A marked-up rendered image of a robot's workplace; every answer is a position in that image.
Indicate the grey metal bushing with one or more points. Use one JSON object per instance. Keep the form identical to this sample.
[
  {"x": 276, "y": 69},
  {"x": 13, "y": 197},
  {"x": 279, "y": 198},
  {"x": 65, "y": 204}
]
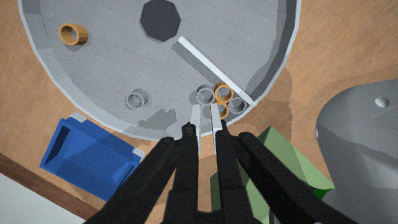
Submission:
[
  {"x": 238, "y": 109},
  {"x": 132, "y": 103},
  {"x": 207, "y": 101}
]

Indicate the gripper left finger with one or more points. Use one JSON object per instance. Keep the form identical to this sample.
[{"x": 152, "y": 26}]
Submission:
[{"x": 135, "y": 199}]

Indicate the blue plastic crate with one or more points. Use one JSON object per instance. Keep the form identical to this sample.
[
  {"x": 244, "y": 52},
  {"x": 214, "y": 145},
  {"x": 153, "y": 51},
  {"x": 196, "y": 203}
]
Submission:
[{"x": 86, "y": 165}]

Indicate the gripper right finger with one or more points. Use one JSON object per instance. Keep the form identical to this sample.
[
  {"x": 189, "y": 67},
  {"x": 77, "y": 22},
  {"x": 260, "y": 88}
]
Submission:
[{"x": 291, "y": 201}]

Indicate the bronze bushing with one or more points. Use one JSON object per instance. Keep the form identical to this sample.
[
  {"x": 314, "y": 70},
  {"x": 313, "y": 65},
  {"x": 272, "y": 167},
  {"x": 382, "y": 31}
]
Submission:
[
  {"x": 66, "y": 35},
  {"x": 224, "y": 113},
  {"x": 226, "y": 98}
]

